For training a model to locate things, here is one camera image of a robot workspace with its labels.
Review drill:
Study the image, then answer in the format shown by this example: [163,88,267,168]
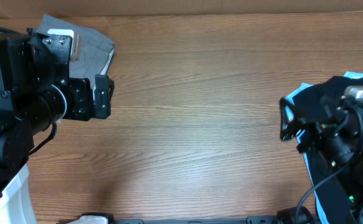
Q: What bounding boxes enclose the grey shorts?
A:
[38,14,115,87]

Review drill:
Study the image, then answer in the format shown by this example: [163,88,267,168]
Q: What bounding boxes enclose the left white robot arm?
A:
[0,29,114,223]

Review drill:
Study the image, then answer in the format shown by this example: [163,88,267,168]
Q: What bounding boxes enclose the black t-shirt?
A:
[292,72,363,224]

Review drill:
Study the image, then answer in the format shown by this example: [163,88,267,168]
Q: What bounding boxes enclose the light blue garment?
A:
[286,72,363,224]

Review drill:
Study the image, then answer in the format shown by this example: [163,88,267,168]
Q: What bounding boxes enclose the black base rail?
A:
[78,207,316,224]

